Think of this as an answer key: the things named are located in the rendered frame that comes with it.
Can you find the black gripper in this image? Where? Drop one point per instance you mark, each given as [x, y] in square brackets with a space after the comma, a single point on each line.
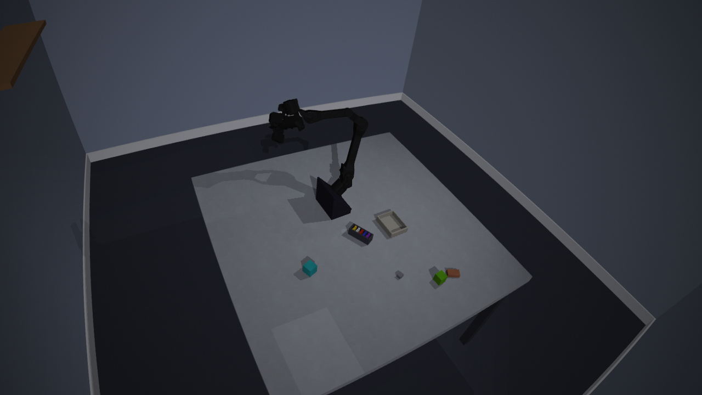
[278, 131]

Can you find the teal block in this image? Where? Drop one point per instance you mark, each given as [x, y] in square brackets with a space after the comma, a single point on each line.
[309, 268]

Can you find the green cube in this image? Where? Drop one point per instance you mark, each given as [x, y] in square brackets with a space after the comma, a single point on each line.
[440, 277]

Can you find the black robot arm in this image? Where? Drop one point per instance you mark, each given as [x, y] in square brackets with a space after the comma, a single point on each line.
[310, 116]

